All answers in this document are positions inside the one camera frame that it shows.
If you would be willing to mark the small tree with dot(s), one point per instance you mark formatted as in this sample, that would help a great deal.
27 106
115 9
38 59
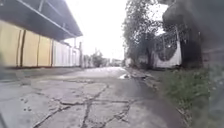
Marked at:
97 59

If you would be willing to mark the cracked grey concrete road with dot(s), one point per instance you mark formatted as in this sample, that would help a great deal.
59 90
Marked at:
83 96

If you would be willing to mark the row of trees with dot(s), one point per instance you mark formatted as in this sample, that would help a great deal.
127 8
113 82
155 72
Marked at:
140 26

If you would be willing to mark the grass verge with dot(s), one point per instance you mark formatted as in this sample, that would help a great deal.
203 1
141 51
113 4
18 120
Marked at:
190 90

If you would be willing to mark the building with yellow walls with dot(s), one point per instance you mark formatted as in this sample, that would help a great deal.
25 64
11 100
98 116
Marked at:
30 50

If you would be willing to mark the white wall with dark railing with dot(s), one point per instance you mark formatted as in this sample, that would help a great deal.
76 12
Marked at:
168 56

